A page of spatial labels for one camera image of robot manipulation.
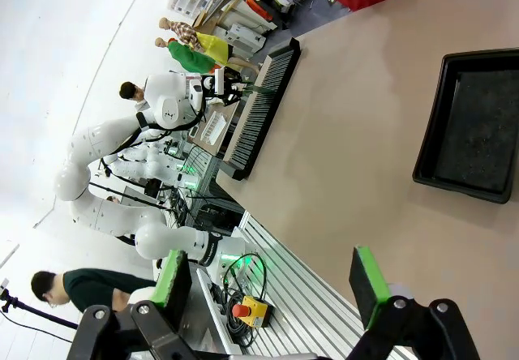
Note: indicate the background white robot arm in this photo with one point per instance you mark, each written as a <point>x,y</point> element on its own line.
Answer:
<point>138,165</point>

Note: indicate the mannequin in green shirt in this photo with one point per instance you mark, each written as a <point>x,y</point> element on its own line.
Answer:
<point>186,58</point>

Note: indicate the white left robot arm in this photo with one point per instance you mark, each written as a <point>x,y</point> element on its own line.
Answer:
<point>101,133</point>

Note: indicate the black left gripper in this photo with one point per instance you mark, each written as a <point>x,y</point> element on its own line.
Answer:
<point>210,88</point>

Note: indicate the black slotted PCB rack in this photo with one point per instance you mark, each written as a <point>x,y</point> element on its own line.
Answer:
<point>263,108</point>

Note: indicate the person in dark green shirt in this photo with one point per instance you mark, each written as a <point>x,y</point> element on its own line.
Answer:
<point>97,289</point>

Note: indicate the black-haired person white shirt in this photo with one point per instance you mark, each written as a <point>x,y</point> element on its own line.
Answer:
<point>130,91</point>

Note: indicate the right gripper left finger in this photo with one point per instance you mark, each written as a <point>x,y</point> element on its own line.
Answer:
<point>172,287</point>

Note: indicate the clear plastic organizer box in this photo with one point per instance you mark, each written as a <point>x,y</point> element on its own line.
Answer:
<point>190,1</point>

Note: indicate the mannequin in plaid and yellow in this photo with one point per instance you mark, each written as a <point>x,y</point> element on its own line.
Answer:
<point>207,44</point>

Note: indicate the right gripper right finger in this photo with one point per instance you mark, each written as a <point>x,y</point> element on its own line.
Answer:
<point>371,291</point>

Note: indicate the black plastic tray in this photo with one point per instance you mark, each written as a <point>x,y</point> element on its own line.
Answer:
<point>474,133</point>

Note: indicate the yellow emergency stop box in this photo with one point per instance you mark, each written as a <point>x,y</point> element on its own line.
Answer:
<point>255,313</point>

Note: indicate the black camera tripod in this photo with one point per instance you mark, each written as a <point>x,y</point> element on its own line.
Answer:
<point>28,309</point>

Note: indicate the white machine box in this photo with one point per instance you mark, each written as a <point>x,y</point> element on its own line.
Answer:
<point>245,37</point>

